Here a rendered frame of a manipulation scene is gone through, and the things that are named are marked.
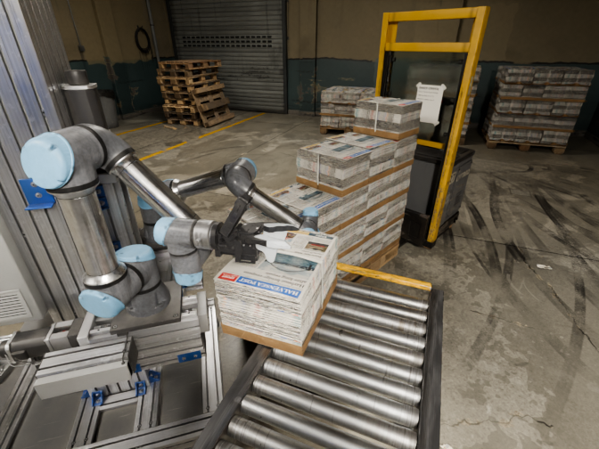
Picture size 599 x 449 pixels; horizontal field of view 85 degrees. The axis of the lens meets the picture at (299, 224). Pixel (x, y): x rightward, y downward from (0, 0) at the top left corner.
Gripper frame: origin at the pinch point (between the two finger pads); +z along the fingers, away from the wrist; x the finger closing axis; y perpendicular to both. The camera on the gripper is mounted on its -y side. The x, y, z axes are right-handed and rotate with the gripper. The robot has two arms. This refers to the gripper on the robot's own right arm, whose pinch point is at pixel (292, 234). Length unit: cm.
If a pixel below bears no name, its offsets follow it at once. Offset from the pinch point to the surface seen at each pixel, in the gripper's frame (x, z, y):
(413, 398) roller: 1, 35, 45
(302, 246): -29.7, -2.0, 16.8
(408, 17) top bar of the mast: -218, 44, -88
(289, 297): -3.6, -1.4, 20.3
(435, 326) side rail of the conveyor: -26, 45, 40
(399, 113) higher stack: -163, 40, -23
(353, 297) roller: -36, 17, 39
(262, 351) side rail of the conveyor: -6.3, -10.1, 43.2
